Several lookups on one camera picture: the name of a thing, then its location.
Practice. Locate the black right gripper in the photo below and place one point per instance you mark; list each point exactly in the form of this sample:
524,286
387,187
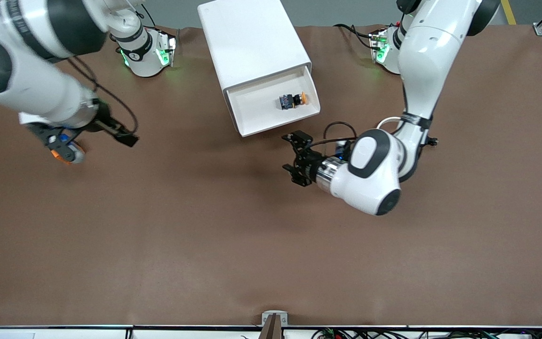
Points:
105,121

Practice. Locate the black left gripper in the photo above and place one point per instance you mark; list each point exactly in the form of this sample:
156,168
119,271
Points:
309,166

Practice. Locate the orange push button black body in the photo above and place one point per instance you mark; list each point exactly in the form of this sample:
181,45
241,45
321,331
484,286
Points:
289,101

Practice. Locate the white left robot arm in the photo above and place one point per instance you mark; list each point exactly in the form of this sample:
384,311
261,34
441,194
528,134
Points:
421,61

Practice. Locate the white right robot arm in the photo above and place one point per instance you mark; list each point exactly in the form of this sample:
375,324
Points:
26,89

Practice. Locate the orange and black button box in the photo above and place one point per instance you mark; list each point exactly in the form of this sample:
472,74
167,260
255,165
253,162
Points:
56,155

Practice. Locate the brown table cover mat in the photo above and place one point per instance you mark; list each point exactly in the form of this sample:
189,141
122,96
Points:
252,235

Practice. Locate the white curved plastic piece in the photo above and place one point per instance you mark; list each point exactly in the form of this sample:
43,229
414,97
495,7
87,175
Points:
387,120

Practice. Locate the small black clip part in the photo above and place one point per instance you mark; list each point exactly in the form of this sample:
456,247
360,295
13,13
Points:
432,141

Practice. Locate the grey metal bracket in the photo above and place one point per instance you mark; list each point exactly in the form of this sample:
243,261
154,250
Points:
274,312

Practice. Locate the white table edge rail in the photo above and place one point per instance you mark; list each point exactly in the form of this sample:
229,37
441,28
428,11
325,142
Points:
181,334

